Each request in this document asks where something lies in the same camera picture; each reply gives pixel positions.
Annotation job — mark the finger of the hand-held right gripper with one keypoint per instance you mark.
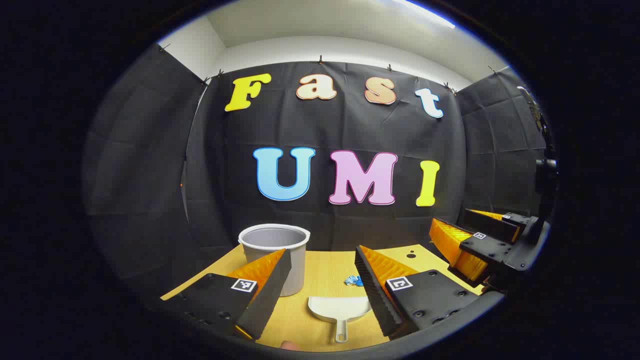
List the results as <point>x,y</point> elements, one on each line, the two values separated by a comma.
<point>492,227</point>
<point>487,247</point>

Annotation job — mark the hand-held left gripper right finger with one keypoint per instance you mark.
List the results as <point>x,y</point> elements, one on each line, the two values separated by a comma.
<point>372,285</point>

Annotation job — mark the light blue paper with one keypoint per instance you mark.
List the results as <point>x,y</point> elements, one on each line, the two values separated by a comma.
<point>349,281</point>

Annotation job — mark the white plastic dustpan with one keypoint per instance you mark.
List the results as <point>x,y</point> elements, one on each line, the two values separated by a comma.
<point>335,309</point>

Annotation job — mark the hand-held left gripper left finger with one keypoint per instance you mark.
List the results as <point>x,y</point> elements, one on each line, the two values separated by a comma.
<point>272,290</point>

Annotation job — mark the white ribbed garbage bin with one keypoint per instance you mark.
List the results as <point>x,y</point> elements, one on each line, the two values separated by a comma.
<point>295,260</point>

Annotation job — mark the wooden desktop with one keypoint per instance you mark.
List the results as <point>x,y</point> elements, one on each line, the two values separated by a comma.
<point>325,270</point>

